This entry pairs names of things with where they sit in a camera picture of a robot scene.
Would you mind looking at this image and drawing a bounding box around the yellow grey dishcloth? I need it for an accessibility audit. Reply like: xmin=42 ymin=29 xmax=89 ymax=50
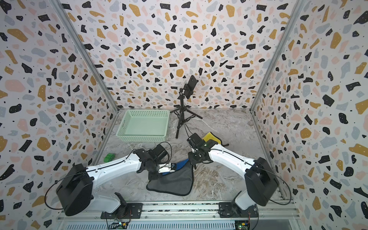
xmin=202 ymin=132 xmax=229 ymax=147

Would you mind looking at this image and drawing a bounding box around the blue grey dishcloth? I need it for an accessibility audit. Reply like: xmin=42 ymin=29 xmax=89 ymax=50
xmin=146 ymin=159 xmax=194 ymax=196

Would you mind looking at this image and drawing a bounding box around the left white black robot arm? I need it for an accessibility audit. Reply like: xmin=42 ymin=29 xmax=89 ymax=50
xmin=56 ymin=144 xmax=177 ymax=218

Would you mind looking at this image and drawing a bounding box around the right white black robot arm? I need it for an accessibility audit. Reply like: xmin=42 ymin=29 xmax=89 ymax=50
xmin=187 ymin=133 xmax=279 ymax=210

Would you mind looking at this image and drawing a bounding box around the mint green plastic basket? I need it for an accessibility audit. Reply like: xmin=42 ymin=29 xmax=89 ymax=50
xmin=116 ymin=109 xmax=170 ymax=142

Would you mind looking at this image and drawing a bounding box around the black tripod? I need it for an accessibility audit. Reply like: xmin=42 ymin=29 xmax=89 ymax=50
xmin=170 ymin=87 xmax=203 ymax=139

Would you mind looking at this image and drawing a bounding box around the small green block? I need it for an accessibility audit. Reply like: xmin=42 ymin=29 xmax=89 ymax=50
xmin=103 ymin=153 xmax=116 ymax=163

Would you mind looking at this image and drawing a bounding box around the black phone on tripod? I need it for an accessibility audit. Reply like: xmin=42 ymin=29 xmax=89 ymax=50
xmin=184 ymin=75 xmax=198 ymax=99

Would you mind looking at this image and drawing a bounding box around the left green circuit board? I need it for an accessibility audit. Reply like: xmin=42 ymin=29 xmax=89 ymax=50
xmin=108 ymin=221 xmax=128 ymax=230

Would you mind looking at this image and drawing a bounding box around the green circuit board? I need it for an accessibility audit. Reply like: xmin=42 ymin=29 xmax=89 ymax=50
xmin=234 ymin=220 xmax=250 ymax=230
xmin=108 ymin=221 xmax=128 ymax=230

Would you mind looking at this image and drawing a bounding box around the right green circuit board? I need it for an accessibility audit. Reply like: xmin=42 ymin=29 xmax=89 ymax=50
xmin=234 ymin=220 xmax=250 ymax=230

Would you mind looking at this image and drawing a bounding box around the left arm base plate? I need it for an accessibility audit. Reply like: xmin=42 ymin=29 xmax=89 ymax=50
xmin=101 ymin=192 xmax=143 ymax=219

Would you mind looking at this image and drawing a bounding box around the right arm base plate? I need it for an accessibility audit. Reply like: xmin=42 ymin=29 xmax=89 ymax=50
xmin=218 ymin=190 xmax=259 ymax=218

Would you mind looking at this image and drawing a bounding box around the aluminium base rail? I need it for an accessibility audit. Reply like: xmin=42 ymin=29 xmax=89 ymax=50
xmin=56 ymin=201 xmax=304 ymax=230

